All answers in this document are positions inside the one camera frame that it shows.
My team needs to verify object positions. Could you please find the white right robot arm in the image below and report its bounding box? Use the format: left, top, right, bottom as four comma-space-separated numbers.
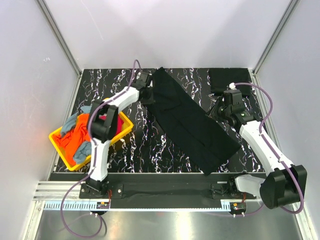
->
208, 89, 307, 214

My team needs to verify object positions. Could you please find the orange t-shirt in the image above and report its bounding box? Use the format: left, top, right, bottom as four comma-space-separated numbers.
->
55, 113, 95, 167

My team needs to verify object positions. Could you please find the red t-shirt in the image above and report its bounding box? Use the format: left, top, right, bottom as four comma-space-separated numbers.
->
99, 115, 124, 139

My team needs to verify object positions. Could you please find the yellow plastic bin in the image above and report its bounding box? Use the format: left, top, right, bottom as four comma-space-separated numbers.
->
48, 97, 134, 172

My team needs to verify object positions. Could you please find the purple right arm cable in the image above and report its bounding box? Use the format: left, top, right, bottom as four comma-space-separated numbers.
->
207, 82, 306, 217

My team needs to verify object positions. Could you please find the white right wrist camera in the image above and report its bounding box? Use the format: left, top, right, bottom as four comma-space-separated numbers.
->
227, 82, 237, 91

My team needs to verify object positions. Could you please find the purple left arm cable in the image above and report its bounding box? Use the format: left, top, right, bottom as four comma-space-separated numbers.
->
59, 59, 143, 237

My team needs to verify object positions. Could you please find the aluminium frame post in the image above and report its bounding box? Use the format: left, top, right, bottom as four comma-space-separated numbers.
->
35, 0, 82, 77
252, 0, 300, 75

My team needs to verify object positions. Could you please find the light blue grey t-shirt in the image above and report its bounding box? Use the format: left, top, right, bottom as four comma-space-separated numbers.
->
60, 105, 92, 137

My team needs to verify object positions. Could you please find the black t-shirt with blue logo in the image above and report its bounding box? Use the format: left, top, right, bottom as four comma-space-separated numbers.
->
146, 67, 241, 175

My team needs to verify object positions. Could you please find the folded black t-shirt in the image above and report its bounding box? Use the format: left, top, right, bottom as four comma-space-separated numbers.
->
208, 68, 251, 96

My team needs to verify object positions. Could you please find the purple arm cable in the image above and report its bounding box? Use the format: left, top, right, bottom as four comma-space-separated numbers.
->
207, 82, 306, 217
59, 59, 143, 237

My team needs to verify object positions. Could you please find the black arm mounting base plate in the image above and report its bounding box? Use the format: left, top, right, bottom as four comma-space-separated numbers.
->
80, 181, 254, 200

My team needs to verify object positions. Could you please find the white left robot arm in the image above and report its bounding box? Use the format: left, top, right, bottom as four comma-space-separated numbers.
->
85, 72, 155, 198

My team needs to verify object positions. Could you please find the aluminium frame post left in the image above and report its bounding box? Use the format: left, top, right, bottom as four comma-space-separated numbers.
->
35, 0, 82, 77

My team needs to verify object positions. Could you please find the aluminium frame post right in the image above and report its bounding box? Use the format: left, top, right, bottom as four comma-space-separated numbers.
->
252, 0, 300, 75

